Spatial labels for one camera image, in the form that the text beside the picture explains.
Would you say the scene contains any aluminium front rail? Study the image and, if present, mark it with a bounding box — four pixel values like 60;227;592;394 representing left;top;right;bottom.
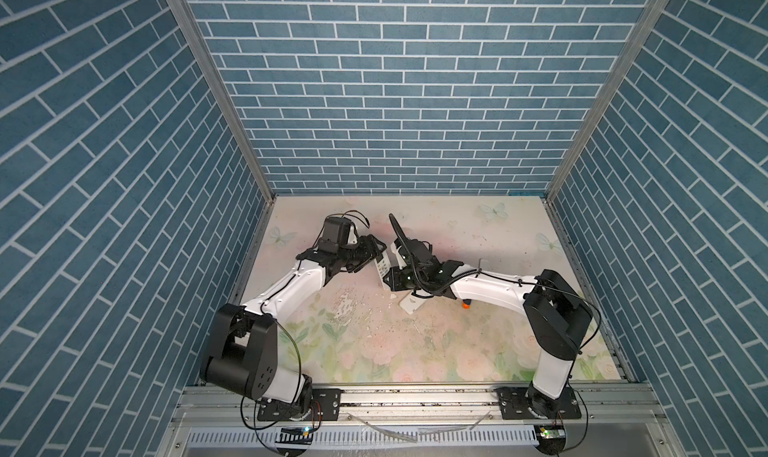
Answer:
170;381;667;428

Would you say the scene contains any left controller board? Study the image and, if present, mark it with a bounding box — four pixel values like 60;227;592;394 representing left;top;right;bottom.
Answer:
274;427;315;457

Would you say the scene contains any white remote with display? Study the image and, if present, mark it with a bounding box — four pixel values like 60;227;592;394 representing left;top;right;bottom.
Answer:
374;253;392;282

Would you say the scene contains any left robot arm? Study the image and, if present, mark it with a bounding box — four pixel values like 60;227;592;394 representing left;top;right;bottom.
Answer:
199;214;386;413

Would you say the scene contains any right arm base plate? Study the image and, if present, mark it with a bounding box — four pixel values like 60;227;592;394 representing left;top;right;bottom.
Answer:
493;385;582;420

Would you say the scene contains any grey white remote control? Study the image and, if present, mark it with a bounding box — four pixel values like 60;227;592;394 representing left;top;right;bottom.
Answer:
398;292;433;315

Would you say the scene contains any controller board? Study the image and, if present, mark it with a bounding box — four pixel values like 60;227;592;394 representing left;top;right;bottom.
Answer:
533;425;567;456
274;427;315;457

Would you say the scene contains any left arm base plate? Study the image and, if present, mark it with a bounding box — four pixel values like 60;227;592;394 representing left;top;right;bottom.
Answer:
256;388;342;422

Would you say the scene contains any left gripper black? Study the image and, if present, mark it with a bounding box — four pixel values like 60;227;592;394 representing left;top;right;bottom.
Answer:
335;231;386;271

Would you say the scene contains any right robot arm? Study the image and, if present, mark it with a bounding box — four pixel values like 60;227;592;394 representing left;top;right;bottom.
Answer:
375;239;597;418

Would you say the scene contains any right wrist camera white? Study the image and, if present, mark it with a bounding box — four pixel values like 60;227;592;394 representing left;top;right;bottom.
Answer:
389;239;409;269

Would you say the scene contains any black corrugated cable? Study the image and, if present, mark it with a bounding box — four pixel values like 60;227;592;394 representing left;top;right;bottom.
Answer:
388;212;481;296

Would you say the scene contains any right controller board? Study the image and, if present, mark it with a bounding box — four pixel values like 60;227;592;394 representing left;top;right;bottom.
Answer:
533;425;567;456

